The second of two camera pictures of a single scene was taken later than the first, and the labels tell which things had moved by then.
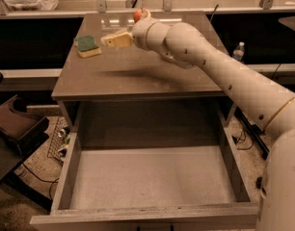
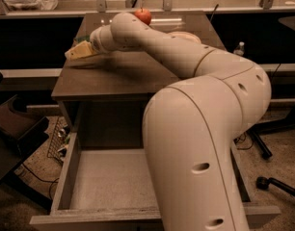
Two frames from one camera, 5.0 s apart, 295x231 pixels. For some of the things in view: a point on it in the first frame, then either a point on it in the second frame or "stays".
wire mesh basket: x=60 y=141 stays
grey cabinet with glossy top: x=126 y=98 -> x=193 y=24
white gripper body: x=140 y=32 -> x=94 y=42
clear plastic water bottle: x=239 y=51 stays
